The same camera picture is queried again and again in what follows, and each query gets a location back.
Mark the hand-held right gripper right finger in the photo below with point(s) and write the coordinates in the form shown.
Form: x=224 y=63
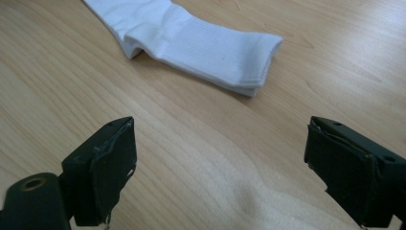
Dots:
x=351 y=179

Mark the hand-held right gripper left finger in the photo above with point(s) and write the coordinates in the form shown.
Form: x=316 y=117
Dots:
x=105 y=172

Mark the white sock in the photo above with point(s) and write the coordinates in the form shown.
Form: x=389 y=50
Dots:
x=198 y=41
x=223 y=81

